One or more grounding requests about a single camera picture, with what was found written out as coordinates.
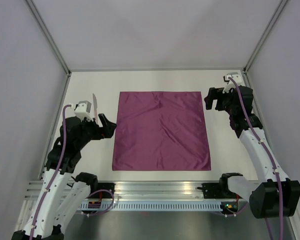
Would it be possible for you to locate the slotted white cable duct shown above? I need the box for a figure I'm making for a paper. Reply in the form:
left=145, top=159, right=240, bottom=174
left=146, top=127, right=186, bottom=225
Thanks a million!
left=78, top=200, right=222, bottom=212

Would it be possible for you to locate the left aluminium frame post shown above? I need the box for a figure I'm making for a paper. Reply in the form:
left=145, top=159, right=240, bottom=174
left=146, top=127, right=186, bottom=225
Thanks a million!
left=24, top=0, right=71, bottom=76

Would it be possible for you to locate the aluminium mounting rail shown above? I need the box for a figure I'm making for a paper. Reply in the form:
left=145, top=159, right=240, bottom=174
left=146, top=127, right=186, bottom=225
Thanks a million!
left=24, top=181, right=253, bottom=201

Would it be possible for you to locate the pink plastic knife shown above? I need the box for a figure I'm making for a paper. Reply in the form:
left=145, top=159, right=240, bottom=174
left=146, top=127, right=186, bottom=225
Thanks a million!
left=92, top=93, right=98, bottom=123

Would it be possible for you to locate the right aluminium frame post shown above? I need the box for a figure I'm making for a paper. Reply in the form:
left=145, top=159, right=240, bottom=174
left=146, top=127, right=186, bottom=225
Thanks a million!
left=243, top=0, right=290, bottom=74

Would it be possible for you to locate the aluminium frame post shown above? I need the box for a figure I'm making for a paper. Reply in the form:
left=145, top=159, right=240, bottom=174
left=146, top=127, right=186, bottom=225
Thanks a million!
left=24, top=0, right=71, bottom=76
left=243, top=0, right=290, bottom=74

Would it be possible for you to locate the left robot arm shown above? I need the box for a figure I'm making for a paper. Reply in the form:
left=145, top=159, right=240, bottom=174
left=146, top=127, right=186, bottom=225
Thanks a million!
left=12, top=113, right=117, bottom=240

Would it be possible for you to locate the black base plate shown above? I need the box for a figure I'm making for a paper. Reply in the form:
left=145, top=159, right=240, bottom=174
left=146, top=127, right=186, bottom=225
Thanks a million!
left=196, top=182, right=225, bottom=200
left=93, top=182, right=116, bottom=200

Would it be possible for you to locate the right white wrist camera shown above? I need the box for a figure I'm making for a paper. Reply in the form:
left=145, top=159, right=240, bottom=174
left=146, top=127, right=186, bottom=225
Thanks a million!
left=222, top=72, right=243, bottom=94

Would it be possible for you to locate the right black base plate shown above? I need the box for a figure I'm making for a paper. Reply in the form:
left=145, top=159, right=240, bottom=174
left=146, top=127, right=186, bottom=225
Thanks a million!
left=196, top=182, right=225, bottom=200

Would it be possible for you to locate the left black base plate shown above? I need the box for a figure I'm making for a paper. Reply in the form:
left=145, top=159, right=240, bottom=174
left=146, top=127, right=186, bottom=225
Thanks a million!
left=93, top=182, right=116, bottom=200

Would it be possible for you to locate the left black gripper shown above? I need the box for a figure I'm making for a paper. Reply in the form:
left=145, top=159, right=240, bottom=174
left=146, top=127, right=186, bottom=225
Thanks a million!
left=75, top=113, right=117, bottom=149

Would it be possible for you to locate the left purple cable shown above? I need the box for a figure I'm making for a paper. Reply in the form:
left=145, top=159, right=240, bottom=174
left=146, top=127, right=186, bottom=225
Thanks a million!
left=28, top=104, right=75, bottom=238

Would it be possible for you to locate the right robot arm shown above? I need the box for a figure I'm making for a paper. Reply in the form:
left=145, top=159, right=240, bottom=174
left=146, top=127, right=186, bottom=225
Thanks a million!
left=204, top=86, right=300, bottom=219

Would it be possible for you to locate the purple cloth napkin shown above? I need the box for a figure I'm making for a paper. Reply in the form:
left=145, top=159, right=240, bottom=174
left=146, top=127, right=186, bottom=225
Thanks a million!
left=112, top=91, right=211, bottom=171

